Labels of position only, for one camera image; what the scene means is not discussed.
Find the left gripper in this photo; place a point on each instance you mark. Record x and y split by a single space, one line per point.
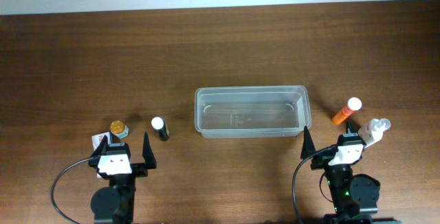
138 169

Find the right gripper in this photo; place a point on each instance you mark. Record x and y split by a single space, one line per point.
318 162

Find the gold lid small jar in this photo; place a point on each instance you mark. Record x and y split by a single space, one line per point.
119 129

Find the white pump bottle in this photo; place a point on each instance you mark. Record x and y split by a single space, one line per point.
373 131

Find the orange tube white cap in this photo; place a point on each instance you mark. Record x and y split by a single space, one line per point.
353 104

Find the black bottle white cap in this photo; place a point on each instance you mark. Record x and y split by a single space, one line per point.
160 128

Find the white blue medicine box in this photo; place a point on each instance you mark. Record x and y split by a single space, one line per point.
100 155

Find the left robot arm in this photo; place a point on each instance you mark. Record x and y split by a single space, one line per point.
115 203

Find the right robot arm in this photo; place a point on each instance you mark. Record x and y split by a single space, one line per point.
354 197

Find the clear plastic container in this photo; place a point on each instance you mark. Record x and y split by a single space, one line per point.
252 112

